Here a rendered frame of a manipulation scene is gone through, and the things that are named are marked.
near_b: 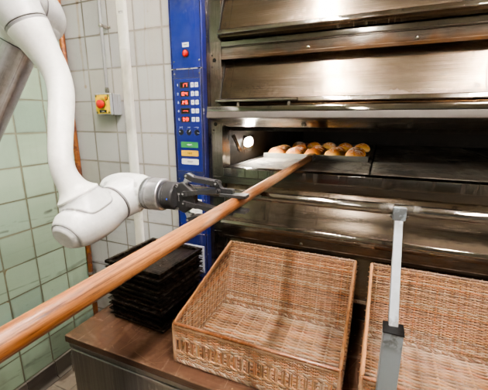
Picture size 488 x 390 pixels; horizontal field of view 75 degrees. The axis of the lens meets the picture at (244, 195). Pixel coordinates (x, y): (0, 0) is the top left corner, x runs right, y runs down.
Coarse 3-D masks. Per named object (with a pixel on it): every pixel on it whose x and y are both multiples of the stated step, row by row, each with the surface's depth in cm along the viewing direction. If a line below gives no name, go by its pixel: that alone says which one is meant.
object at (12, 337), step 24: (288, 168) 122; (216, 216) 67; (168, 240) 52; (120, 264) 43; (144, 264) 46; (72, 288) 37; (96, 288) 38; (48, 312) 33; (72, 312) 35; (0, 336) 29; (24, 336) 31; (0, 360) 29
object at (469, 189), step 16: (240, 176) 140; (256, 176) 137; (288, 176) 131; (304, 176) 128; (320, 176) 126; (336, 176) 124; (352, 176) 121; (368, 176) 120; (384, 176) 120; (432, 192) 112; (448, 192) 110; (464, 192) 108; (480, 192) 106
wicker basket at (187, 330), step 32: (224, 256) 139; (256, 256) 140; (288, 256) 135; (320, 256) 129; (224, 288) 142; (256, 288) 139; (288, 288) 134; (352, 288) 112; (192, 320) 118; (224, 320) 130; (256, 320) 130; (288, 320) 131; (320, 320) 128; (192, 352) 106; (224, 352) 100; (256, 352) 95; (288, 352) 113; (320, 352) 112; (256, 384) 98; (288, 384) 94; (320, 384) 89
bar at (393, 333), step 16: (240, 192) 100; (336, 208) 89; (352, 208) 87; (368, 208) 85; (384, 208) 84; (400, 208) 82; (416, 208) 81; (432, 208) 80; (400, 224) 82; (400, 240) 79; (400, 256) 77; (384, 320) 71; (384, 336) 68; (400, 336) 67; (384, 352) 69; (400, 352) 67; (384, 368) 70; (384, 384) 70
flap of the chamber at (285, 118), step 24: (216, 120) 127; (240, 120) 123; (264, 120) 119; (288, 120) 115; (312, 120) 112; (336, 120) 109; (360, 120) 106; (384, 120) 103; (408, 120) 100; (432, 120) 98; (456, 120) 95; (480, 120) 93
